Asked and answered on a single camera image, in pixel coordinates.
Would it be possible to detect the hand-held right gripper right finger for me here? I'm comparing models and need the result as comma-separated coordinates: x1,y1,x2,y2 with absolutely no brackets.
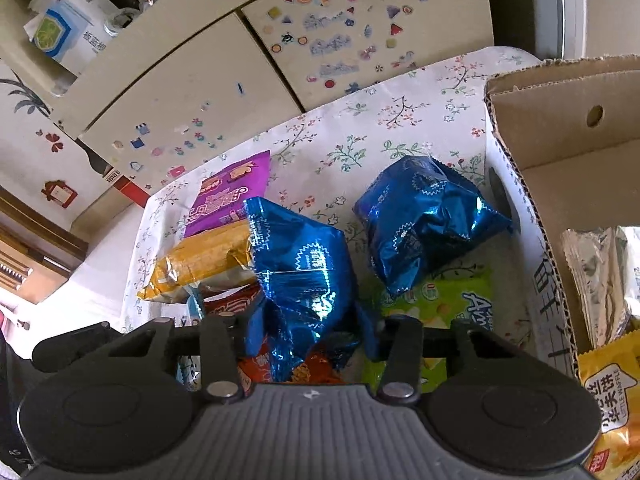
361,309,574,403

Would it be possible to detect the cream wooden cabinet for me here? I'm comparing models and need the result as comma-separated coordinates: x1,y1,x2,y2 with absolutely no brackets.
0,0,496,181

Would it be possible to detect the grey door frame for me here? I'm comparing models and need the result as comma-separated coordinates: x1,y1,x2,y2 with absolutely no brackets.
492,0,640,61

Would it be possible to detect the blue foil snack packet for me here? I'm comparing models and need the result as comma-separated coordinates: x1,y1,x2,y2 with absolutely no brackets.
242,196,361,383
352,155,516,298

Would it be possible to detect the cardboard box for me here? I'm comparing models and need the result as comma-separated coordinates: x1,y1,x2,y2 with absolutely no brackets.
482,55,640,376

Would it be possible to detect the brown wooden door frame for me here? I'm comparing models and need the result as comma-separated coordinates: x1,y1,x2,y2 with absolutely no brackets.
0,187,88,306

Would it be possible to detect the silver snack packet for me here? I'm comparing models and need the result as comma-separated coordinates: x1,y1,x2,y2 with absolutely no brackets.
561,225,640,351

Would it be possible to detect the red carton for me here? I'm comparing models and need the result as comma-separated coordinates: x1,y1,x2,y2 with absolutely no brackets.
102,167,151,208

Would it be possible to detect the green snack packet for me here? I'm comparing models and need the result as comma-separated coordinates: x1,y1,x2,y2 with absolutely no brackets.
357,267,493,396

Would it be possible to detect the purple snack packet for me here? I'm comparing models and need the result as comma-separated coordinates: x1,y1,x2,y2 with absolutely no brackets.
184,150,272,238

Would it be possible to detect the red house wall sticker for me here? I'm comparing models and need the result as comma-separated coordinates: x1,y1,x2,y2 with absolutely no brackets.
41,180,80,208

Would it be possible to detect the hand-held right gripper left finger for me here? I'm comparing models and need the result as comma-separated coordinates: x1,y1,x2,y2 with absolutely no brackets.
32,316,242,402

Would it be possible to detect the orange snack packet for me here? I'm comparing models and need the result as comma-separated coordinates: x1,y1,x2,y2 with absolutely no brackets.
136,220,258,303

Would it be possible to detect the yellow waffle packet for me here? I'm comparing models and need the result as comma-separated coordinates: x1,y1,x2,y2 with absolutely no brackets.
577,330,640,480

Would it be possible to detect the floral tablecloth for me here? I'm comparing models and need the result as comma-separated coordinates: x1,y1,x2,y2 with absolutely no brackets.
122,46,576,376

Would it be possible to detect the white blue medicine box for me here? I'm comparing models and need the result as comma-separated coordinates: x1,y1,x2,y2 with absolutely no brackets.
25,0,121,78

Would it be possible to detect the red snack packet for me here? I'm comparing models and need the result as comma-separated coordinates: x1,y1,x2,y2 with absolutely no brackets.
202,285,346,386

